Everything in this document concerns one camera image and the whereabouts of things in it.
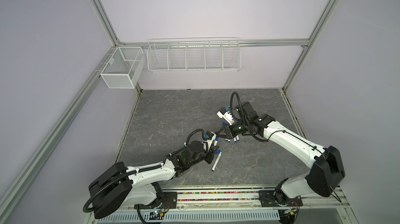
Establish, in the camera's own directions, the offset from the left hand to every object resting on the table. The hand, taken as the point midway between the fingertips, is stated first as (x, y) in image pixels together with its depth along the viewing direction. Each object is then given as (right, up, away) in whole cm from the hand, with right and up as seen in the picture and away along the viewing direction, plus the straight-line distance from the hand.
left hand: (217, 147), depth 79 cm
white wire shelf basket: (+3, +55, +24) cm, 61 cm away
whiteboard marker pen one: (+8, 0, +15) cm, 17 cm away
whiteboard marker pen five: (+1, -6, +10) cm, 12 cm away
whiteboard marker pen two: (+13, +1, +15) cm, 20 cm away
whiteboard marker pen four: (-1, +4, -3) cm, 5 cm away
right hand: (0, +6, -2) cm, 6 cm away
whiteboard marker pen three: (+12, +1, +15) cm, 19 cm away
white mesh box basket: (-61, +47, +23) cm, 80 cm away
